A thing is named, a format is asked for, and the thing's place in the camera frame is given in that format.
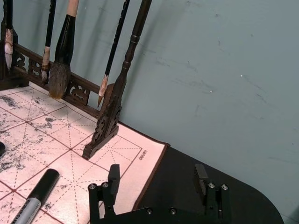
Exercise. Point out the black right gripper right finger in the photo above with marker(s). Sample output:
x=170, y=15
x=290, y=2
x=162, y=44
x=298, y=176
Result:
x=213, y=198

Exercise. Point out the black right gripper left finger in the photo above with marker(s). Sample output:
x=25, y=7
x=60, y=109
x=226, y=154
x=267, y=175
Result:
x=102, y=198

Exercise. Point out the grey marker with black cap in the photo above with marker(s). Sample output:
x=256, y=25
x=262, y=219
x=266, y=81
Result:
x=44, y=184

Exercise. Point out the pink gridded calligraphy practice cloth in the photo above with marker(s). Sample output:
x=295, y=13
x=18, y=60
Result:
x=58, y=144

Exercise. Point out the dark carved wooden brush rack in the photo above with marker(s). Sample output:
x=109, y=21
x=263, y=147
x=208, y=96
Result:
x=116, y=109

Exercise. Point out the small black round object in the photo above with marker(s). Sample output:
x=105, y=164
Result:
x=2, y=149

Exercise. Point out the thin black brush, pointed tip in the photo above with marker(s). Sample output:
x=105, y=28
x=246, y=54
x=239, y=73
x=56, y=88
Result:
x=114, y=46

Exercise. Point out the large brush with bushy bristles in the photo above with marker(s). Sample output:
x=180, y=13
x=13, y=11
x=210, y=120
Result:
x=65, y=44

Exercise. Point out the thin black brush, white ferrule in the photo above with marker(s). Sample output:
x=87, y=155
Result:
x=50, y=28

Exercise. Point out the calligraphy brush with white tip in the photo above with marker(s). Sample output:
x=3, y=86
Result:
x=8, y=44

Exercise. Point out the pale grey-green wall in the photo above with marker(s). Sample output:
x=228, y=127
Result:
x=222, y=70

